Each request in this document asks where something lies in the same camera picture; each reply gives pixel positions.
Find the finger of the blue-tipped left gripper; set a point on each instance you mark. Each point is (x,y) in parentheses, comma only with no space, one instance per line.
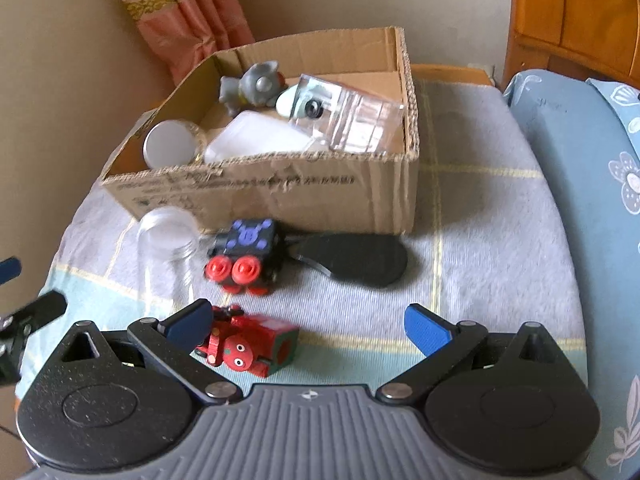
(10,268)
(18,326)

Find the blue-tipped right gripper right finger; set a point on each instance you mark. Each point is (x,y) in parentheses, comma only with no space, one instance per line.
(446,348)

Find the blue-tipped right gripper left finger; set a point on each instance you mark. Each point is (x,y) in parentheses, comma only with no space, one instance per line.
(166,348)

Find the red wooden toy train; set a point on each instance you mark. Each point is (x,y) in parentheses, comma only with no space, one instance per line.
(252,343)

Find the clear plastic jar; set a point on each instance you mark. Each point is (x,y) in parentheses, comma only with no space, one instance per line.
(167,244)

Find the black oval case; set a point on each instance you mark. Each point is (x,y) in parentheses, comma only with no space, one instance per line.
(368,260)

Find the black blue toy train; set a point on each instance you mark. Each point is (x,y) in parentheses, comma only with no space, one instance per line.
(246,258)

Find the gold bead jar silver lid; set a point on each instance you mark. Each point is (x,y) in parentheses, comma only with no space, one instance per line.
(173,143)

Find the clear round container red label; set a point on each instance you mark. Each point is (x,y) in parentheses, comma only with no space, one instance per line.
(343,118)

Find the grey cat toy figure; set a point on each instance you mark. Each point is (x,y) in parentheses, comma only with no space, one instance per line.
(259,87)

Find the striped towel blanket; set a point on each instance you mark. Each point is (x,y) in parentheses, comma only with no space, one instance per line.
(488,245)

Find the cardboard box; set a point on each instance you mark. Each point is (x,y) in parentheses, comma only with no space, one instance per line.
(363,193)

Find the blue floral pillow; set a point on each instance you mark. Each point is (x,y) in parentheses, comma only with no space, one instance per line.
(625,103)

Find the pink curtain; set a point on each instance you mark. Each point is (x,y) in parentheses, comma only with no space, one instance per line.
(183,33)

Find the wooden headboard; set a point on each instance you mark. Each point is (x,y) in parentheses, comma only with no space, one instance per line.
(574,38)

